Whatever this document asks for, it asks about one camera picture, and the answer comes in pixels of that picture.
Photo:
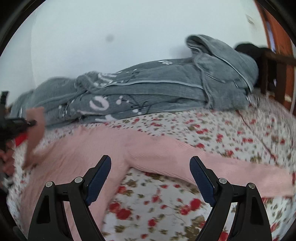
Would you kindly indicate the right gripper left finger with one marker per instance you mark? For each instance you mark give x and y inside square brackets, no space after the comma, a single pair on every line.
[49,221]

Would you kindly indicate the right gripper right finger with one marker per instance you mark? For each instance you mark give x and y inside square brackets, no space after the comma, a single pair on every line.
[250,220]

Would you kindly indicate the pink knit sweater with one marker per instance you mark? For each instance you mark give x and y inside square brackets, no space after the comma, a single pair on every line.
[148,159]

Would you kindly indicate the person's left hand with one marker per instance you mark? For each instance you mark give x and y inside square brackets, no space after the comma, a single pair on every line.
[8,158]

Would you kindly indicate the floral bed sheet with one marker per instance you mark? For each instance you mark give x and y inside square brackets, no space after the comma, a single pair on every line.
[208,162]

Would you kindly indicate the grey quilted duvet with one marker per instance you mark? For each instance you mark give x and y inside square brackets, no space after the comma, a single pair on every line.
[216,76]

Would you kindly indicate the black garment on footboard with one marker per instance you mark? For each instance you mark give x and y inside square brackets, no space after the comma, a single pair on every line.
[257,53]

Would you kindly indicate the wooden bed footboard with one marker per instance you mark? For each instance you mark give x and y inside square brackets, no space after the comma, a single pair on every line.
[275,65]

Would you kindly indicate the brown wooden door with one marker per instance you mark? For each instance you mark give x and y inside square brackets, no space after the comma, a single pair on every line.
[279,42]

